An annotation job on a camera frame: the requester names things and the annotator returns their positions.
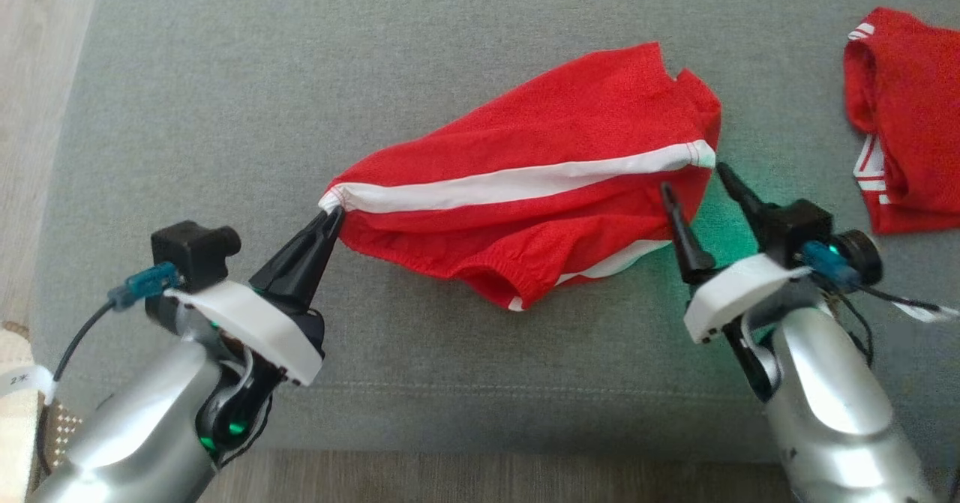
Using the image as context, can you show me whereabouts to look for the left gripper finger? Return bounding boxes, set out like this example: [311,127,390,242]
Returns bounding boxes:
[250,208,335,298]
[289,208,347,313]

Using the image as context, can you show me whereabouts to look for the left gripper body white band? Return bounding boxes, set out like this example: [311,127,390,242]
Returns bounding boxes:
[163,280,326,388]

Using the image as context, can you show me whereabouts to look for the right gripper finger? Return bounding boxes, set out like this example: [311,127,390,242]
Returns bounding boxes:
[660,181,721,288]
[716,160,779,250]

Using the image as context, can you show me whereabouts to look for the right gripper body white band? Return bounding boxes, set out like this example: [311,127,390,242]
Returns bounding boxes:
[684,253,815,345]

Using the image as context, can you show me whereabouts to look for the red shorts with white stripes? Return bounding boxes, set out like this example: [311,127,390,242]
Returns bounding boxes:
[319,42,722,313]

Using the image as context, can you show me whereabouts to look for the red jersey with white trim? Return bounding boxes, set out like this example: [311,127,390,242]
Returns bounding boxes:
[844,7,960,235]

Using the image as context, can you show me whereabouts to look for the grey sofa seat cushion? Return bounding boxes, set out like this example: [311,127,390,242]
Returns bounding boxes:
[30,0,960,463]

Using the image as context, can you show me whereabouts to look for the beige woven rug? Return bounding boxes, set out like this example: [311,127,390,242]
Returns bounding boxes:
[0,322,83,503]

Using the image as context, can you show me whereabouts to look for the blue right camera connector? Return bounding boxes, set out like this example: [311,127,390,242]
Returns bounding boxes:
[801,239,860,294]

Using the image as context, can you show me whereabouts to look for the blue camera connector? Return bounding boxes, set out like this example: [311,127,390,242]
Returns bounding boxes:
[106,262,182,310]
[801,239,860,294]

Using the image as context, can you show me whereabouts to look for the blue left camera connector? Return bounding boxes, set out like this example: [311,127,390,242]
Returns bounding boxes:
[106,262,182,310]

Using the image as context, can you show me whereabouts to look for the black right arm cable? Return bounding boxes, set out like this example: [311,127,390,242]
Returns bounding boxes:
[821,274,938,369]

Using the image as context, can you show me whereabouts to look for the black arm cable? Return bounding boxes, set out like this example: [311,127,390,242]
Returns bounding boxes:
[34,297,117,481]
[821,274,938,369]

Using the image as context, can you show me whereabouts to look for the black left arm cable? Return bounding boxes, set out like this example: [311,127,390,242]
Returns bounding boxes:
[34,297,117,481]

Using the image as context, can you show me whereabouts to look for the white right cable label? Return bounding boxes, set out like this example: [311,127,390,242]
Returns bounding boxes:
[891,299,960,324]

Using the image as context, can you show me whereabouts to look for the white cable label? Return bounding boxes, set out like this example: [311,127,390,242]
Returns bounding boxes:
[891,299,960,324]
[0,364,57,406]

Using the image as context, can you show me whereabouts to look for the white left cable label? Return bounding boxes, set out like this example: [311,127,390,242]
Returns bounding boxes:
[0,364,57,406]

